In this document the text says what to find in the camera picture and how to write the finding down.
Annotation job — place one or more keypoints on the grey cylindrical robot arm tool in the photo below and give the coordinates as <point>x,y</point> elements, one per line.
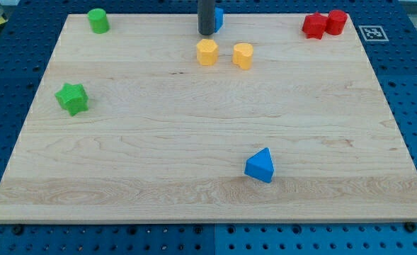
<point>206,17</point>

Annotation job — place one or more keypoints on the blue cube block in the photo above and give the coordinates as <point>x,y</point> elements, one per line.
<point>219,18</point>

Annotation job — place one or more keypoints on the light wooden board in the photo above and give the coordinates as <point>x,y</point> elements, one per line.
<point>165,139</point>

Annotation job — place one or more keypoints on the blue triangular prism block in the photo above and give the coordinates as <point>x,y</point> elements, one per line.
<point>260,166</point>

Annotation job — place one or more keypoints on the yellow hexagon block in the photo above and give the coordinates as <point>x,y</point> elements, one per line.
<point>207,52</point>

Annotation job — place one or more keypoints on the yellow heart block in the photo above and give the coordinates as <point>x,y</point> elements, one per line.
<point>243,55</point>

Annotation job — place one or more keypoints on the green star block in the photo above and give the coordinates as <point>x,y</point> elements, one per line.
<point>72,98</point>

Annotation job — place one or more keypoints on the red star block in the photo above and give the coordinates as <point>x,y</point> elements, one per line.
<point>314,25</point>

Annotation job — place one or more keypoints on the green cylinder block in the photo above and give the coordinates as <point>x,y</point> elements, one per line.
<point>98,20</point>

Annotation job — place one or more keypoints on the red cylinder block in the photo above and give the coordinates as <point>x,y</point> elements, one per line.
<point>336,22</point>

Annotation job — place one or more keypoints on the white fiducial marker tag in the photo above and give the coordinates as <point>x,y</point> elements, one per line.
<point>373,33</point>

